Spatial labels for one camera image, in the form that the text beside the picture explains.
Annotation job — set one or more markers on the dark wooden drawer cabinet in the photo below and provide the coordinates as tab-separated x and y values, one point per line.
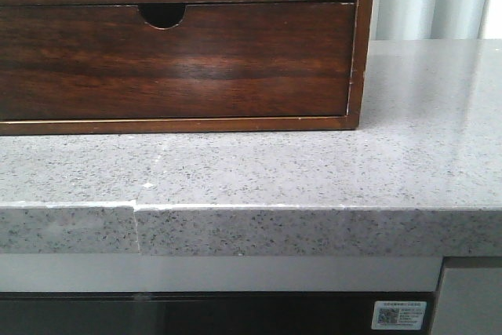
349	120

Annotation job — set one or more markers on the black glass oven door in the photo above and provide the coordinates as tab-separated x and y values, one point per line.
201	312

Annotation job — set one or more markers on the white QR code sticker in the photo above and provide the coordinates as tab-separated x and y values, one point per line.
398	315

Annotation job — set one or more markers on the grey cabinet panel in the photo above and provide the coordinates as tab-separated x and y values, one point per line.
469	297

